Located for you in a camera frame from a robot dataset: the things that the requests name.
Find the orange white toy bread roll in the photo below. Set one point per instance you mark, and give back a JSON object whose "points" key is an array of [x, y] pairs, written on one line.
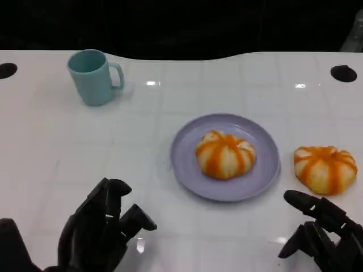
{"points": [[324, 170], [225, 156]]}

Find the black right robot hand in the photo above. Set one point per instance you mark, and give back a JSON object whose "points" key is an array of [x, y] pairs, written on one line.
{"points": [[344, 243]]}

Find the pale green mug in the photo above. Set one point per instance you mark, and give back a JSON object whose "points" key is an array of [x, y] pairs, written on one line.
{"points": [[90, 82]]}

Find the lilac plate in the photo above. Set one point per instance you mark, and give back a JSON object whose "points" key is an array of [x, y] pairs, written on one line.
{"points": [[184, 158]]}

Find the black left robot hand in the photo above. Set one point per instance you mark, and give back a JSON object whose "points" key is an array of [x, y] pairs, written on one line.
{"points": [[90, 241]]}

